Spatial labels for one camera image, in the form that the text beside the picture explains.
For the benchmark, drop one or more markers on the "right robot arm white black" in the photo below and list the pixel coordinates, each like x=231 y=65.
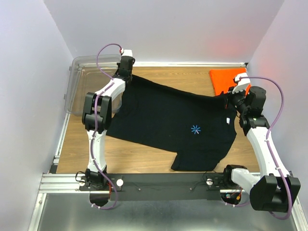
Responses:
x=275 y=190

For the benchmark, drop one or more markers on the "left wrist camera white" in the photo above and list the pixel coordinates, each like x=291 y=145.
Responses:
x=126 y=52

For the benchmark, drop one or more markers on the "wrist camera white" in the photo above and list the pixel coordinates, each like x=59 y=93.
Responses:
x=242 y=82
x=126 y=52

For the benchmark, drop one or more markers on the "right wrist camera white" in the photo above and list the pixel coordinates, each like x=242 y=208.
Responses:
x=242 y=82

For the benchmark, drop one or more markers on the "folded orange t-shirt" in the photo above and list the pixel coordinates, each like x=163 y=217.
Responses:
x=222 y=79

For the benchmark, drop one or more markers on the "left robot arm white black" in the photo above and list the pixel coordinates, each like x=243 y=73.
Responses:
x=97 y=117

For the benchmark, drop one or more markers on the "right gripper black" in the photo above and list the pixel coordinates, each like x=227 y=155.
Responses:
x=230 y=96

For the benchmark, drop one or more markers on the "black t-shirt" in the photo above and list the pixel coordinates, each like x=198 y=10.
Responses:
x=199 y=129

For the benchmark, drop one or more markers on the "clear plastic bin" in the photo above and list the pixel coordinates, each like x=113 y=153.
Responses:
x=86 y=77

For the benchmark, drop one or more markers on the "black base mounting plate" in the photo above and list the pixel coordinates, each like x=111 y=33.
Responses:
x=161 y=187

